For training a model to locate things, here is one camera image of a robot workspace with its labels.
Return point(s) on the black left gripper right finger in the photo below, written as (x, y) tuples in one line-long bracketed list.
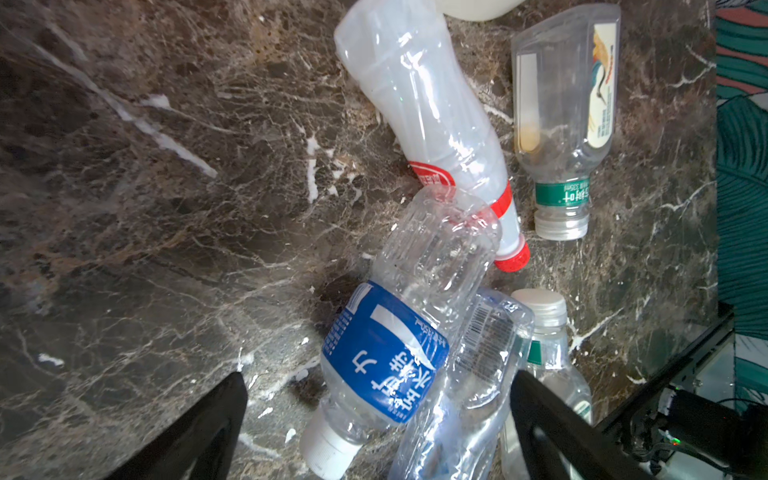
[(550, 434)]

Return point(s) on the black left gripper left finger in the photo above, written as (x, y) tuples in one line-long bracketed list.
[(198, 445)]

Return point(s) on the clear bottle blue cap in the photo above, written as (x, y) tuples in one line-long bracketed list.
[(395, 334)]

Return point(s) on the small clear bottle bird label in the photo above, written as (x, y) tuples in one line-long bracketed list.
[(565, 72)]

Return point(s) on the white ribbed waste bin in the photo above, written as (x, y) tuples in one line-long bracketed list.
[(477, 10)]

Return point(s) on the clear bottle green label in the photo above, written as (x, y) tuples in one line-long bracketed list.
[(549, 362)]

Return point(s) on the clear bottle white cap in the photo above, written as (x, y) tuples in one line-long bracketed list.
[(454, 433)]

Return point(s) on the white bottle red band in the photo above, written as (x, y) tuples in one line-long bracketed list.
[(401, 55)]

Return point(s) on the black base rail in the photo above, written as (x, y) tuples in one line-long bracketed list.
[(672, 400)]

